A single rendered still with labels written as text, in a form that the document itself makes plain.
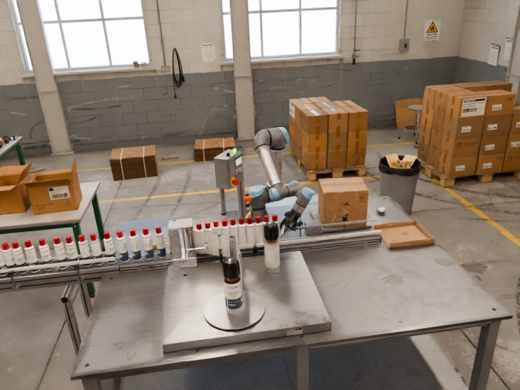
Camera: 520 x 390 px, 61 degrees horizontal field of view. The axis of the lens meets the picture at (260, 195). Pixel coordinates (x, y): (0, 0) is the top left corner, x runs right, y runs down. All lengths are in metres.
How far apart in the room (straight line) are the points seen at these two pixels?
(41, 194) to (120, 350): 1.96
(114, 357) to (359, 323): 1.17
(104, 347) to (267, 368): 1.07
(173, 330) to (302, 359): 0.63
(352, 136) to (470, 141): 1.43
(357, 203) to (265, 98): 5.19
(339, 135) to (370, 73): 2.60
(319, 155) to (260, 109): 2.32
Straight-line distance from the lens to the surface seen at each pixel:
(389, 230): 3.14
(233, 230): 2.72
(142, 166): 6.60
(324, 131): 5.94
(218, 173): 2.61
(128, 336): 2.35
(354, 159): 6.20
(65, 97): 8.20
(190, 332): 2.22
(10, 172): 4.36
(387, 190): 5.03
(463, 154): 6.05
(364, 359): 3.03
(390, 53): 8.50
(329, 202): 2.99
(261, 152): 2.79
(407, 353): 3.12
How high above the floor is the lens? 2.31
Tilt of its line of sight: 24 degrees down
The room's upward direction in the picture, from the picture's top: 3 degrees counter-clockwise
